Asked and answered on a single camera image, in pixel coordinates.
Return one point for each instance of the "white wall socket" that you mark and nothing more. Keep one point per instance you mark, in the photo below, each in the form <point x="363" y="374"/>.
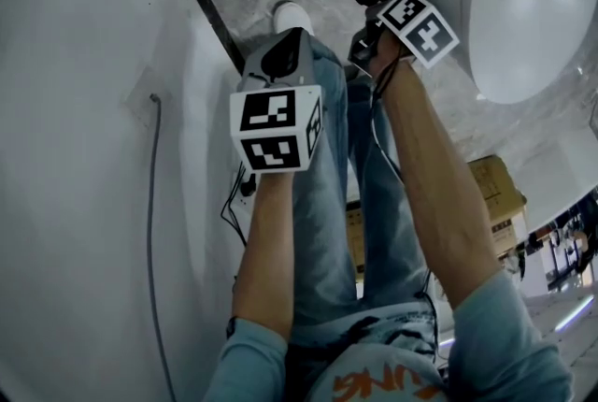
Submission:
<point x="245" y="194"/>

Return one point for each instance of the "dark background furniture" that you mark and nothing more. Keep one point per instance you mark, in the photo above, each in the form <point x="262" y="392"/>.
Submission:
<point x="565" y="246"/>

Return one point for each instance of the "light blue sweatshirt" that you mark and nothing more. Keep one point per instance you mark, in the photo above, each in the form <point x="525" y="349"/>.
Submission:
<point x="500" y="344"/>

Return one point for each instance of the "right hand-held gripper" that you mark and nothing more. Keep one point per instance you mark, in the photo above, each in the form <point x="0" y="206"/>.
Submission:
<point x="425" y="31"/>

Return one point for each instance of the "person's right hand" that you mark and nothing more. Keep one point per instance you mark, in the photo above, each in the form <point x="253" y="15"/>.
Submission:
<point x="388" y="54"/>

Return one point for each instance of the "person's left forearm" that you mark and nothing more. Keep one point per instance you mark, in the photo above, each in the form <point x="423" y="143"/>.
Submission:
<point x="266" y="250"/>

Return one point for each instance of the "printed flat cardboard box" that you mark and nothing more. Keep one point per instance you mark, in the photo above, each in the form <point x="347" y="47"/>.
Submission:
<point x="356" y="236"/>

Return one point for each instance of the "person's right forearm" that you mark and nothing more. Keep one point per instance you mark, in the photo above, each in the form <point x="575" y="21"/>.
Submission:
<point x="439" y="185"/>

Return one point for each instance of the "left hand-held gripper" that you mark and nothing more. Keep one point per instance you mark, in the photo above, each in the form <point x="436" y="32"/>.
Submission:
<point x="271" y="129"/>

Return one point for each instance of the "white oval toilet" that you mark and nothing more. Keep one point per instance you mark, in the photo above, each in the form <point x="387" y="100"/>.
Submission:
<point x="523" y="17"/>

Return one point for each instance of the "light blue jeans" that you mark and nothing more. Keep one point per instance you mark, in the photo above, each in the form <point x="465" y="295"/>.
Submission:
<point x="327" y="204"/>

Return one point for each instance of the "white shoe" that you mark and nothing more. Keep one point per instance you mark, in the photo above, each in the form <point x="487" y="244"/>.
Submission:
<point x="292" y="17"/>

